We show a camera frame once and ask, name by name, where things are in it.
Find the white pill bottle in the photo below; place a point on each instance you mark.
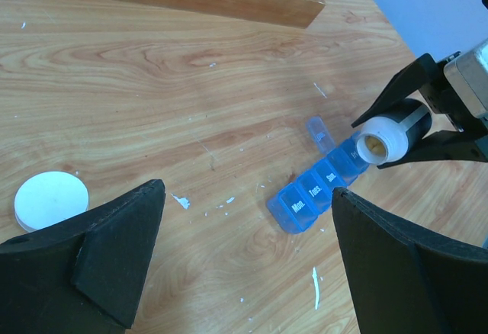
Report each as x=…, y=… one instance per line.
x=388, y=137

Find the blue weekly pill organizer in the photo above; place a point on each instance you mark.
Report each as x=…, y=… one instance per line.
x=297, y=206

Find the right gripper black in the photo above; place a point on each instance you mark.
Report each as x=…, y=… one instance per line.
x=468, y=142

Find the white bottle cap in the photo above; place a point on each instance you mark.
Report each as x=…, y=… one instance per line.
x=49, y=198

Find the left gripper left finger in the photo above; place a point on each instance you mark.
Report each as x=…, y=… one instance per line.
x=85, y=274

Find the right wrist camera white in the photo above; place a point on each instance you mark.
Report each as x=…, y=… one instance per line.
x=467, y=75

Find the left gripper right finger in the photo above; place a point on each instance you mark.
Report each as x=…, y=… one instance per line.
x=404, y=278

